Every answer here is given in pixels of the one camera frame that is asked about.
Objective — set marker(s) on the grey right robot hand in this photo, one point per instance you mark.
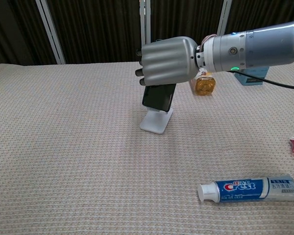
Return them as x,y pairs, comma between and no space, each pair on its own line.
167,62

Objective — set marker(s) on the black smartphone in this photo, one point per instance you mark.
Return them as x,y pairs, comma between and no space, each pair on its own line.
158,98

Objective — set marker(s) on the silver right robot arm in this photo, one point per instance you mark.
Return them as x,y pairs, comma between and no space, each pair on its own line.
254,47

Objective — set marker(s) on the white phone stand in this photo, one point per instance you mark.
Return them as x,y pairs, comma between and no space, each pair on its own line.
156,121

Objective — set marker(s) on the orange drink bottle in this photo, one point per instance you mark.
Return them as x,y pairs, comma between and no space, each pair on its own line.
204,83

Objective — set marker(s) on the blue cardboard box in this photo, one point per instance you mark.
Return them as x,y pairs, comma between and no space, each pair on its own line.
252,77

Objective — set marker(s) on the beige woven tablecloth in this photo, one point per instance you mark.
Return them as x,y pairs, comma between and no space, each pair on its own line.
88,159

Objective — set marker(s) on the blue Crest toothpaste tube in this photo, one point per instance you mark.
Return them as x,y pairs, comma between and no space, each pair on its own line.
250,189

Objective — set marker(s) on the white screen frame post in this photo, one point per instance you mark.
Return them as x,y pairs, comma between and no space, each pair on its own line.
50,31
145,24
224,19

